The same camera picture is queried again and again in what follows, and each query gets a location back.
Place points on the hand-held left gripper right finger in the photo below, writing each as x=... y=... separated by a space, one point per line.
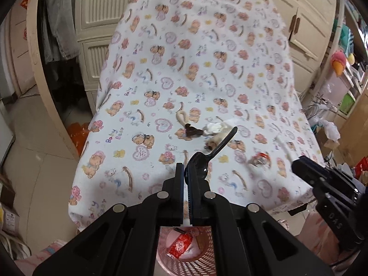
x=189 y=207

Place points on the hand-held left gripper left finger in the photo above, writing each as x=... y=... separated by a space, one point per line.
x=178 y=195

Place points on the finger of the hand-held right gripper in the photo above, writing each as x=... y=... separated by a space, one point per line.
x=306 y=168

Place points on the black plastic spoon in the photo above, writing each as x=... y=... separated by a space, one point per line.
x=201 y=164

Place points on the red snack wrapper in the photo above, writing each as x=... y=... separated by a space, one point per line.
x=179 y=247

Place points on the pink mesh wastebasket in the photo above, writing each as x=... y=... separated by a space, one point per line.
x=201 y=264

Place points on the person's right pyjama leg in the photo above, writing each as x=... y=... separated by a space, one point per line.
x=316 y=241

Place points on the person's pyjama leg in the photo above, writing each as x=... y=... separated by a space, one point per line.
x=43 y=254
x=316 y=241

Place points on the red packet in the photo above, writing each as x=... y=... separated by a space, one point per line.
x=362 y=168

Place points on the white plastic bag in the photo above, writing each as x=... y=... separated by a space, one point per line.
x=330 y=129

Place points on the clear wrapper with red print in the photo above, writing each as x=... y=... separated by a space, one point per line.
x=260 y=159

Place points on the pile of cardboard boxes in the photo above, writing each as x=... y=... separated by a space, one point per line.
x=353 y=126

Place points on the beige peel piece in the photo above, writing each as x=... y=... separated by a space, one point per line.
x=215 y=143

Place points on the brown peel piece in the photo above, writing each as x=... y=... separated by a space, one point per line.
x=193 y=132

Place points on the green storage box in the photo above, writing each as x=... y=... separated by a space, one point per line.
x=348 y=103

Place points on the beige peel strip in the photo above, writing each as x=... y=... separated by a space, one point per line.
x=181 y=118

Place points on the crumpled white paper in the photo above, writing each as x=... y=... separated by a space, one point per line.
x=215 y=126

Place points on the pink storage box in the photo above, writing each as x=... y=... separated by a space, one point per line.
x=337 y=86

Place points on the pink plush toy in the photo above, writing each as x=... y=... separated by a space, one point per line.
x=338 y=62

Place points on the orange plastic bag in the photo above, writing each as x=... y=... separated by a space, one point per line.
x=77 y=135

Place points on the yellow plush toy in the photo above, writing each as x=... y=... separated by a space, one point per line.
x=351 y=59

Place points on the bear printed white cloth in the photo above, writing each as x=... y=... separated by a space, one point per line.
x=172 y=63

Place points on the cream panel wardrobe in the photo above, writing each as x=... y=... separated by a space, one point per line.
x=304 y=34

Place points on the teal bag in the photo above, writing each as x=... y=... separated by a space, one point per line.
x=346 y=40

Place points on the white shelf unit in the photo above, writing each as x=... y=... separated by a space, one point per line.
x=333 y=34

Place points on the person's left pyjama leg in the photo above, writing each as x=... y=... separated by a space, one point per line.
x=43 y=254

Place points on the dark hanging garment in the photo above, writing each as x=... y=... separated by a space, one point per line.
x=66 y=86

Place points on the cardboard box with label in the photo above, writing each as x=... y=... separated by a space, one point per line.
x=8 y=218

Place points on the white carrier bag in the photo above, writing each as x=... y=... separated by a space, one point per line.
x=14 y=247

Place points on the white floor appliance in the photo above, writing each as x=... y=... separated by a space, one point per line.
x=5 y=138

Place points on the cream louvered cabinet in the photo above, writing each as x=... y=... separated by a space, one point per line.
x=106 y=20

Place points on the wooden door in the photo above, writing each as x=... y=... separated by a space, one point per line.
x=20 y=57

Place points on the grey hanging garment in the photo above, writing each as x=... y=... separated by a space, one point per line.
x=61 y=20

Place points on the red paper decoration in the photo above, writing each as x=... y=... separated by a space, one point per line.
x=24 y=3

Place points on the beige curved wooden frame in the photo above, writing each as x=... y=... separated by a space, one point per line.
x=43 y=77

